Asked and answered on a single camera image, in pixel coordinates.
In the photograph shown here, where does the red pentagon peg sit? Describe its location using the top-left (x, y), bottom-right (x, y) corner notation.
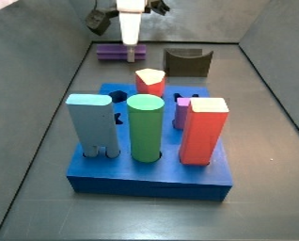
top-left (137, 69), bottom-right (166, 97)

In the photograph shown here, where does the red square peg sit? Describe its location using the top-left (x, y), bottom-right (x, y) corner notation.
top-left (179, 97), bottom-right (229, 166)

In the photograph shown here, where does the black curved fixture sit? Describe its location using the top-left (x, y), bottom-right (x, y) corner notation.
top-left (163, 48), bottom-right (214, 77)

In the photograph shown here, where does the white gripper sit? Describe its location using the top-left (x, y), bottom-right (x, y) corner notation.
top-left (116, 0), bottom-right (147, 62)

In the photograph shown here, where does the green cylinder peg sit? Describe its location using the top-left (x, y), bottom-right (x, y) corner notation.
top-left (127, 94), bottom-right (165, 163)

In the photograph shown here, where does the purple star-profile bar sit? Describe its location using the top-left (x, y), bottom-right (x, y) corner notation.
top-left (96, 43), bottom-right (147, 60)

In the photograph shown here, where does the blue shape sorter base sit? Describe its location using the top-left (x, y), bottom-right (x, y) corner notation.
top-left (67, 86), bottom-right (233, 201)

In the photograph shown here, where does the small purple square peg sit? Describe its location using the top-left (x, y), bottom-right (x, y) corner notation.
top-left (173, 97), bottom-right (190, 130)

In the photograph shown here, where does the light blue double-round peg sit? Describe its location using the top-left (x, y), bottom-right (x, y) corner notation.
top-left (66, 93), bottom-right (119, 158)

